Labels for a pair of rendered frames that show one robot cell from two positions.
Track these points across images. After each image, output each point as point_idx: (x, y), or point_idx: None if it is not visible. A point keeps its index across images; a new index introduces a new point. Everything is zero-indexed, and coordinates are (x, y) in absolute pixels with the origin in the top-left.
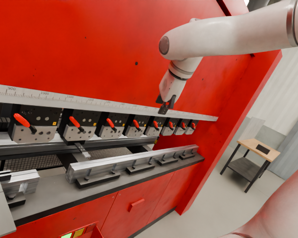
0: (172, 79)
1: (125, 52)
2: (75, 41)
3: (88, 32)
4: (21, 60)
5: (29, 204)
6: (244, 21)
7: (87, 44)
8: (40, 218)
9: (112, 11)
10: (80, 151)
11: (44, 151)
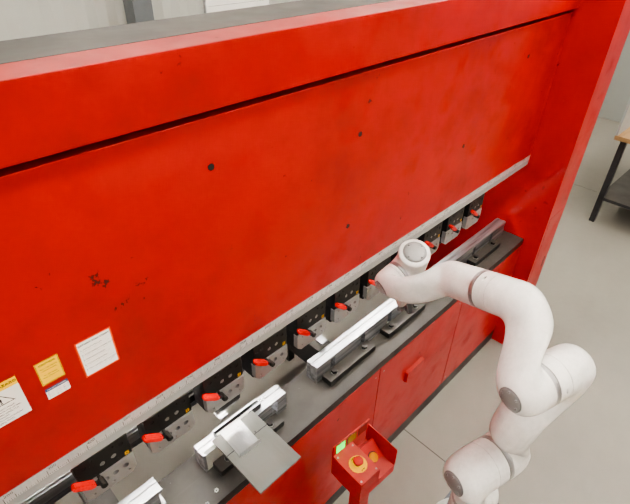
0: None
1: (330, 229)
2: (278, 267)
3: (287, 249)
4: (242, 318)
5: (288, 423)
6: (443, 283)
7: (289, 259)
8: (305, 433)
9: (302, 211)
10: None
11: None
